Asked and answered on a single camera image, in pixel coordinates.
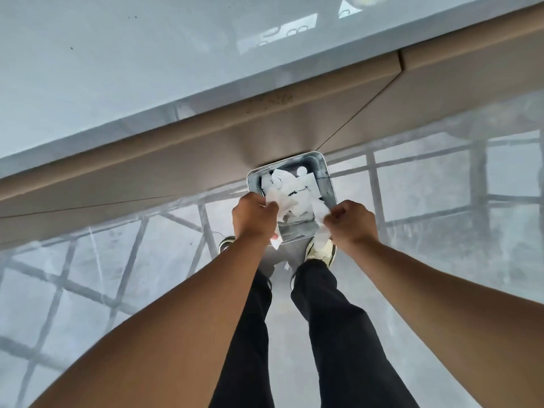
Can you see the person's left fingers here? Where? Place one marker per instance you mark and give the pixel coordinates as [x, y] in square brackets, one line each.
[259, 199]

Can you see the person's right fingers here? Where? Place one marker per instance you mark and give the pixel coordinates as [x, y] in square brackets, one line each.
[335, 223]

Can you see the person's right forearm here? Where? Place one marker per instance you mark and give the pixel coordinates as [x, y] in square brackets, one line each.
[446, 310]

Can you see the person's right cream shoe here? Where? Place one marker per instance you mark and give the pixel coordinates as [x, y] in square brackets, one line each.
[325, 252]

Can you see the white paper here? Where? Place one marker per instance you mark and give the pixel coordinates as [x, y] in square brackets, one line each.
[293, 195]

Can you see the grey square waste bin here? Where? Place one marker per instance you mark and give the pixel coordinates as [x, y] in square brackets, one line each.
[323, 174]

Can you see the beige wide cabinet door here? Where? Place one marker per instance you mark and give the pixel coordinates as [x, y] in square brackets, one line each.
[191, 165]

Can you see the beige narrow cabinet door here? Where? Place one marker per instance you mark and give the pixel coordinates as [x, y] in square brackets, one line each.
[446, 80]

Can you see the black trousers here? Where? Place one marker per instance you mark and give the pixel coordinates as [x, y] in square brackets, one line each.
[340, 335]

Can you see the person's right hand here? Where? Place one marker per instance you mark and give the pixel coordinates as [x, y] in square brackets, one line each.
[355, 227]

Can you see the person's left forearm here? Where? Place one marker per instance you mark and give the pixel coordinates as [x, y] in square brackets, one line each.
[170, 335]

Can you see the person's left hand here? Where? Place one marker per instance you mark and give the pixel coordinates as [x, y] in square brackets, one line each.
[254, 220]

